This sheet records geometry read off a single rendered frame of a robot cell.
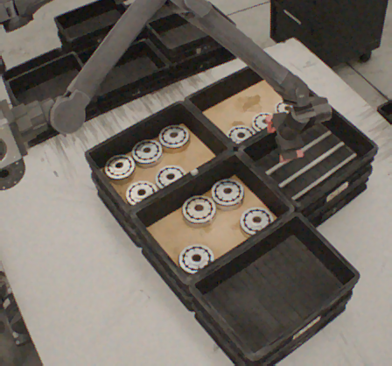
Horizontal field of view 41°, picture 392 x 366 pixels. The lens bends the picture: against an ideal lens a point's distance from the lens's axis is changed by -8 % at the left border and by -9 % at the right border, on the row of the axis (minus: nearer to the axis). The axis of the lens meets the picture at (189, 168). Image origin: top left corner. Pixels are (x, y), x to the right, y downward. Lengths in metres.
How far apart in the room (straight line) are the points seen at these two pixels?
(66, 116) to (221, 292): 0.71
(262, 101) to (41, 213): 0.92
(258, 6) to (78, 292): 2.85
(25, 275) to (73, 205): 0.33
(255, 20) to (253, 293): 2.66
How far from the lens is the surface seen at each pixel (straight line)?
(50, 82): 2.87
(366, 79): 3.57
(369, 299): 1.79
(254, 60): 1.37
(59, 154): 2.19
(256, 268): 1.65
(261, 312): 1.59
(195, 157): 1.90
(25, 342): 2.31
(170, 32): 3.03
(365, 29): 3.43
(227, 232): 1.72
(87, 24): 3.23
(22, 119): 1.20
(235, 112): 2.04
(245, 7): 4.11
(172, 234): 1.72
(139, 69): 2.98
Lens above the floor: 2.27
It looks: 50 degrees down
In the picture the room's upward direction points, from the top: 6 degrees counter-clockwise
